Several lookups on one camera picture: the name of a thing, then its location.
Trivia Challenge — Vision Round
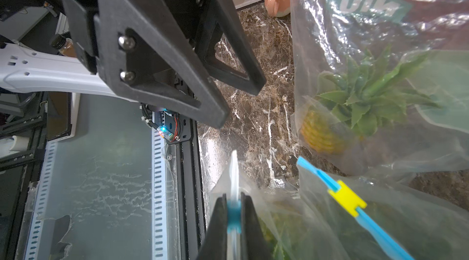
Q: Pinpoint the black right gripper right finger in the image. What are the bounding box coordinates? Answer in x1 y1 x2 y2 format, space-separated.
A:
241 193 272 260

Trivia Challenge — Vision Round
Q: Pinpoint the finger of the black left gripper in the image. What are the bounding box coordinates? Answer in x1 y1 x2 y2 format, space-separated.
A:
139 0 267 96

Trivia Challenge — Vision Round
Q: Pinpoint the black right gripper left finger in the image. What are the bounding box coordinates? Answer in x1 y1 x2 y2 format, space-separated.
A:
197 194 228 260

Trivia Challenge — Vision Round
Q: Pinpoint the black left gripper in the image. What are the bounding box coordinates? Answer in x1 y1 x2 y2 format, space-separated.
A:
62 0 229 128

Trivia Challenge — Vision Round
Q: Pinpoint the clear zip bag white seal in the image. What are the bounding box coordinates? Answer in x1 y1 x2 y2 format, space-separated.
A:
208 149 469 260

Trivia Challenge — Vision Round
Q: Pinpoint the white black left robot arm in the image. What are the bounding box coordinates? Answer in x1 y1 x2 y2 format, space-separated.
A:
1 0 266 128

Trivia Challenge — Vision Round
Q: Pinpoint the clear zip bag blue slider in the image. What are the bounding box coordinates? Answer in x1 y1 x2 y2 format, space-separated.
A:
296 157 469 260

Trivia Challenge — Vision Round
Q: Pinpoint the pineapple in green bag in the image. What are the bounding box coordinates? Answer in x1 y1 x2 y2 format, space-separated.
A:
299 47 440 155

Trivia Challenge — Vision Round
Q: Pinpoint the clear zip bag green seal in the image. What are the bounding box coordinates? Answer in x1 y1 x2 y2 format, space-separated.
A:
291 0 469 176

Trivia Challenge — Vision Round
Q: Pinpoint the small glass bottle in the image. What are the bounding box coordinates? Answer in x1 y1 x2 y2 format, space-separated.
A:
50 34 77 58

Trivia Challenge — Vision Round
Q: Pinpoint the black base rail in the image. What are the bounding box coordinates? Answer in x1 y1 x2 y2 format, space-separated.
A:
139 102 206 260

